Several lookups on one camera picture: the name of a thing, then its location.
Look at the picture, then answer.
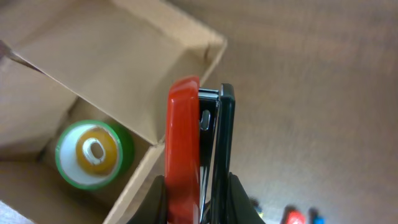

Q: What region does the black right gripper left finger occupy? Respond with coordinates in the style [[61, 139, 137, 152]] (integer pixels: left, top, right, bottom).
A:
[[127, 175, 167, 224]]

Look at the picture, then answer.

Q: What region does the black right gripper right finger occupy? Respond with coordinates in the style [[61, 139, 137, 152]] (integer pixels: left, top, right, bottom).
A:
[[228, 172, 265, 224]]

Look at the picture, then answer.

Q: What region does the small yellow tape roll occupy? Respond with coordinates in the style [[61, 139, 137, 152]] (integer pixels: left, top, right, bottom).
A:
[[75, 128, 118, 175]]

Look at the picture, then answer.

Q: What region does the green tape roll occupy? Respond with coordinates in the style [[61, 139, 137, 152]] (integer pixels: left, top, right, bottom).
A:
[[55, 119, 134, 190]]

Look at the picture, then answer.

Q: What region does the orange black stapler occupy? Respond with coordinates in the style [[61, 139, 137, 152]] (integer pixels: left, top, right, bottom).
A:
[[165, 77, 236, 223]]

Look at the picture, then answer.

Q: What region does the brown cardboard box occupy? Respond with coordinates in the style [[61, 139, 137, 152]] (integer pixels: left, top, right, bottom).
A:
[[1, 0, 227, 223]]

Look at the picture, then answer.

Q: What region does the yellow highlighter marker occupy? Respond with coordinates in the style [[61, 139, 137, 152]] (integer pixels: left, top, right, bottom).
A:
[[249, 197, 264, 218]]

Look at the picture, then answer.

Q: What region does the red utility knife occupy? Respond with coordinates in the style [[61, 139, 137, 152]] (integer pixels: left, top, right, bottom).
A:
[[280, 205, 306, 224]]

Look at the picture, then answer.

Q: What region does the blue whiteboard marker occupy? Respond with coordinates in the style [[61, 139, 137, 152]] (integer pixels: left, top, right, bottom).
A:
[[308, 208, 325, 224]]

